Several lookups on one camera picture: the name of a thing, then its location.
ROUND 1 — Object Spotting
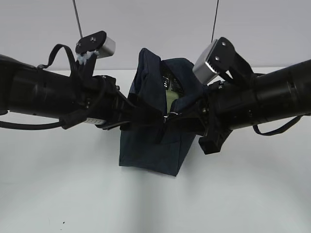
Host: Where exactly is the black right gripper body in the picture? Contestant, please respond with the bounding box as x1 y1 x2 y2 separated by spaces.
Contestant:
190 82 232 155

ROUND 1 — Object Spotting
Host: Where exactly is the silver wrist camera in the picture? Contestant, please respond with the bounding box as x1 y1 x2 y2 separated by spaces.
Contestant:
192 37 247 85
75 31 116 59

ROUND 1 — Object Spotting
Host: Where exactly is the dark blue lunch bag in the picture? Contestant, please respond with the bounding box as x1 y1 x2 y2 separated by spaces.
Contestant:
119 48 200 177

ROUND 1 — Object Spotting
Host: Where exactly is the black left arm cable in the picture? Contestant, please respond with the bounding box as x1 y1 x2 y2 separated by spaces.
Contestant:
0 43 107 131

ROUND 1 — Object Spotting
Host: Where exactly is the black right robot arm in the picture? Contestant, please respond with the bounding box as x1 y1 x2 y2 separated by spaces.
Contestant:
167 60 311 154

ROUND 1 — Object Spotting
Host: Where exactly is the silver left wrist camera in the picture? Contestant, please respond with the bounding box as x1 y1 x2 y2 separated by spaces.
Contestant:
75 31 116 59

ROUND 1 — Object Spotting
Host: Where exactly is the dark right arm cable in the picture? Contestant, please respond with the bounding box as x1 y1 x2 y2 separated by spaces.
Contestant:
252 116 302 136

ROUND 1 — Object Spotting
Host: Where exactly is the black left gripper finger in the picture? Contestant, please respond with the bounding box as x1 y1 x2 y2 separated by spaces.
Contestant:
120 122 163 143
122 93 163 121

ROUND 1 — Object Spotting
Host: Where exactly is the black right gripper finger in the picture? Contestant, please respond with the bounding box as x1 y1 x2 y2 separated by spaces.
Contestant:
167 107 206 136

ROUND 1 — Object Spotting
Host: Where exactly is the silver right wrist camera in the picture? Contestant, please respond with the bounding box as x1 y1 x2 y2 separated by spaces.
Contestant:
192 37 247 85

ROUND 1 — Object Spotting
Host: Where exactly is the green lid glass container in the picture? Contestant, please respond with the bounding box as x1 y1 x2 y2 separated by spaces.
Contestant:
166 90 179 108

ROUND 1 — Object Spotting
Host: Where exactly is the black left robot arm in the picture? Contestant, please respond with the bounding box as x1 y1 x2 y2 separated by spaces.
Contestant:
0 55 163 131

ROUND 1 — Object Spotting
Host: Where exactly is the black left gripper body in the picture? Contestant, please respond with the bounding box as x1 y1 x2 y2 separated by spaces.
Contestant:
79 75 133 130

